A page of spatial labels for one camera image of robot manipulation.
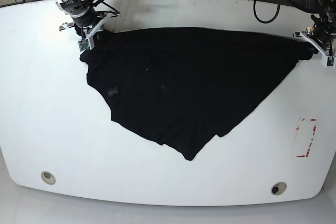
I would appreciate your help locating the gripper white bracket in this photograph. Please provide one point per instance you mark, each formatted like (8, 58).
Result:
(89, 27)
(319, 39)

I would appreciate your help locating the black t-shirt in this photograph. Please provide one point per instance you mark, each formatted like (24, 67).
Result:
(180, 87)

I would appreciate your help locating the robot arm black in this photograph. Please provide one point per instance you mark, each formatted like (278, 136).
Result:
(78, 7)
(326, 13)

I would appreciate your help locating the red tape marking rectangle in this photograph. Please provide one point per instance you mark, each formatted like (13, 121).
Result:
(304, 135)

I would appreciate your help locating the right table grommet hole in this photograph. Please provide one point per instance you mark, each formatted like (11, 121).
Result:
(278, 188)

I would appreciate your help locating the table grommet hole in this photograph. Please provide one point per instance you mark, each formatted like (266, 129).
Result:
(48, 178)
(278, 188)

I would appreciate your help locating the left table grommet hole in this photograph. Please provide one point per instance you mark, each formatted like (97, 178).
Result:
(48, 178)

